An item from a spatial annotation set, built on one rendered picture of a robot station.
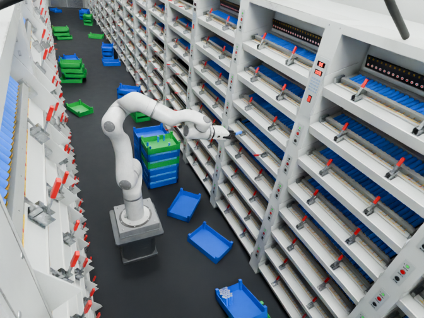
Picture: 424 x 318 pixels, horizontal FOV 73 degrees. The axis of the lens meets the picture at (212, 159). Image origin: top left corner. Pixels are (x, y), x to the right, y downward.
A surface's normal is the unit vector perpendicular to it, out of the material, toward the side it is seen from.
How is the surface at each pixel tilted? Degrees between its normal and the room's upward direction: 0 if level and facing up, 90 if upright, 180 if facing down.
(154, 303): 0
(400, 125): 17
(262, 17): 90
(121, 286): 0
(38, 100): 90
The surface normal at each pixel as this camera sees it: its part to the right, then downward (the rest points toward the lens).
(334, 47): -0.89, 0.17
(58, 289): 0.43, 0.57
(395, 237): -0.14, -0.72
